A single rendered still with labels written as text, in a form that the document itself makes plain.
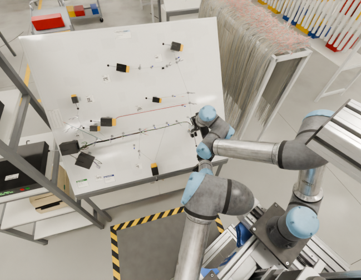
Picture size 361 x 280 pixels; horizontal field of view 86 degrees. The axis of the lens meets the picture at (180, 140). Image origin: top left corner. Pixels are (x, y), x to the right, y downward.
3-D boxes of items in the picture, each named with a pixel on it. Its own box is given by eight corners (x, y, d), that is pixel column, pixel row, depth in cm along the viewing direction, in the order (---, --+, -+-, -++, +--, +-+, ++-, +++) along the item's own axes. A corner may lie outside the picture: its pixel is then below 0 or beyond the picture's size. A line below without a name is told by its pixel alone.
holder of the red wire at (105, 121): (92, 115, 126) (88, 117, 116) (113, 116, 130) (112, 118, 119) (92, 123, 128) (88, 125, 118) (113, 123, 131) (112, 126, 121)
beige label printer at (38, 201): (70, 205, 153) (58, 196, 138) (40, 215, 149) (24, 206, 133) (69, 173, 170) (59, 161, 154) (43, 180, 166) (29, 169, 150)
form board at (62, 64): (75, 194, 139) (74, 195, 137) (19, 37, 109) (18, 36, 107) (227, 157, 160) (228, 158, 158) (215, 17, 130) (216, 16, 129)
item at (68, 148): (52, 141, 125) (42, 148, 111) (80, 136, 128) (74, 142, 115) (55, 151, 127) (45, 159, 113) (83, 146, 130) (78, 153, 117)
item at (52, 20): (94, 84, 346) (68, 17, 259) (64, 91, 332) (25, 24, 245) (85, 56, 398) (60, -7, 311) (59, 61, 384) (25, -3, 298)
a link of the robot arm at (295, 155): (330, 188, 55) (199, 162, 91) (337, 161, 61) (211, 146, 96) (328, 159, 50) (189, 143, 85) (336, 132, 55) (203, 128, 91)
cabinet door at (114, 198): (159, 194, 187) (156, 176, 155) (100, 210, 177) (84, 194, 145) (159, 192, 188) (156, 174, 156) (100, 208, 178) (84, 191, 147)
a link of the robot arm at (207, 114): (211, 124, 88) (196, 112, 88) (206, 129, 99) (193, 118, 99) (221, 112, 89) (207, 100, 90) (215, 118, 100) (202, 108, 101)
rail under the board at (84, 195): (227, 163, 163) (228, 159, 158) (78, 200, 142) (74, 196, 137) (224, 158, 166) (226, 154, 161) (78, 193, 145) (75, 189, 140)
